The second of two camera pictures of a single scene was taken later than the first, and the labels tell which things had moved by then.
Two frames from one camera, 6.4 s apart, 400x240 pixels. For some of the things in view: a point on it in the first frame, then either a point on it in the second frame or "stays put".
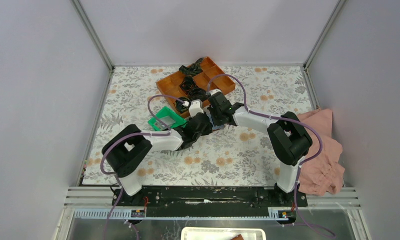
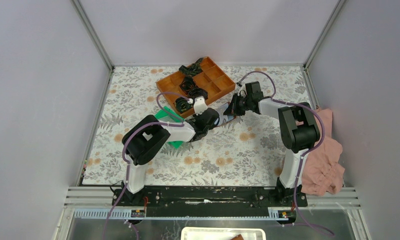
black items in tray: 188,85 stays put
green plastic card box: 168,117 stays put
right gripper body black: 216,115 to 240,104
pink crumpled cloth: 322,172 stays put
